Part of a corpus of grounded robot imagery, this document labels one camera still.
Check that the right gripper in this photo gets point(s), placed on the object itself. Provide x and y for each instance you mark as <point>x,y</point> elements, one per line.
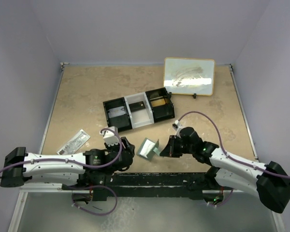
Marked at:
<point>169,150</point>

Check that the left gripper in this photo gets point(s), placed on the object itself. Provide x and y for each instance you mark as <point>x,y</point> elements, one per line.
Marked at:
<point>126,146</point>

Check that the green card holder wallet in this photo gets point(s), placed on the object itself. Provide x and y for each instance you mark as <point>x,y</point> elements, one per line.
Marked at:
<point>149,149</point>

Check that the black white sorting tray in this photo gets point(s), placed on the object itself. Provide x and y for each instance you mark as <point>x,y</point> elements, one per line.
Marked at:
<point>139,110</point>

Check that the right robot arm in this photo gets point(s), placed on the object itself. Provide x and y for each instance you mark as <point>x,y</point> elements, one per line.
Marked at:
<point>268,182</point>

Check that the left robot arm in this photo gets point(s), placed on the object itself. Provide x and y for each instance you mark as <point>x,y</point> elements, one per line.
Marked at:
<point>79,169</point>

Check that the silver VIP card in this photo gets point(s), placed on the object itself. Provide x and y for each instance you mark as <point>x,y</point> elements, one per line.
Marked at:
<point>117,111</point>

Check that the gold card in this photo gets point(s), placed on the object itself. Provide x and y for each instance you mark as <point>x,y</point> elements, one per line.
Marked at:
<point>158,102</point>

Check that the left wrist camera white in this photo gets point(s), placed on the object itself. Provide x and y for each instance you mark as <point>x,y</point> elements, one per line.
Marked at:
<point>109,136</point>

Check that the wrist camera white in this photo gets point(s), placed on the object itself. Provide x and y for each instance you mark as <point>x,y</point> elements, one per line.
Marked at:
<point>177,126</point>
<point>109,136</point>

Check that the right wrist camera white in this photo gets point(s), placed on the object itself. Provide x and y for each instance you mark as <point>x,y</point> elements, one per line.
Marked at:
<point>177,126</point>

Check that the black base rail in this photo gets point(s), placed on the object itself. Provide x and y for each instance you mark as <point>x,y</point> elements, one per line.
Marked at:
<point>148,185</point>

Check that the white board wooden frame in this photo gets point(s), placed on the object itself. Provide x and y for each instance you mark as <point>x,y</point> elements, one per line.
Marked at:
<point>189,76</point>

